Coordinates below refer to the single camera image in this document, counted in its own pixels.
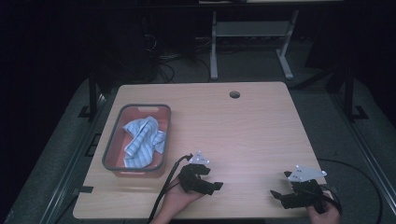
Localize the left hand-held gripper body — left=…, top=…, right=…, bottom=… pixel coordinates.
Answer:
left=177, top=150, right=216, bottom=197

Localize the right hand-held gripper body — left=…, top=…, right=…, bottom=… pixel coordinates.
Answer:
left=280, top=164, right=328, bottom=216

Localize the blue striped cloth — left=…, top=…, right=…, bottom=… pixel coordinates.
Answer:
left=121, top=116, right=168, bottom=169

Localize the red basket with grey rim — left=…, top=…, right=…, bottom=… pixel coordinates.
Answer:
left=101, top=103, right=173, bottom=179

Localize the person's left hand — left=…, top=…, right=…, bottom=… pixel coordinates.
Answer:
left=160, top=176, right=205, bottom=221

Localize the person's right hand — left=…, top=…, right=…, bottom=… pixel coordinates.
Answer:
left=305, top=191, right=343, bottom=224

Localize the black metal stand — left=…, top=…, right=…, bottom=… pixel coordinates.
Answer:
left=77, top=66, right=107, bottom=123
left=340, top=62, right=370, bottom=123

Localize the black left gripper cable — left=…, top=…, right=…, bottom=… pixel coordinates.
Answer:
left=147, top=153, right=194, bottom=224

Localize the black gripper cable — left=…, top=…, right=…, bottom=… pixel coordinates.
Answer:
left=317, top=158, right=385, bottom=224
left=147, top=153, right=194, bottom=224

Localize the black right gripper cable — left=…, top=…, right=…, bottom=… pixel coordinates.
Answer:
left=317, top=158, right=385, bottom=224

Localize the metal floor rail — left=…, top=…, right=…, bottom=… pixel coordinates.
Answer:
left=329, top=91, right=396, bottom=208
left=38, top=91, right=110, bottom=224

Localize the tangle of floor cables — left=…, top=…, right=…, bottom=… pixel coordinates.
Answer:
left=141, top=31, right=213, bottom=84

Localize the grey metal desk frame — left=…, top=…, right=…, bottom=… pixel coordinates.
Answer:
left=209, top=8, right=301, bottom=81

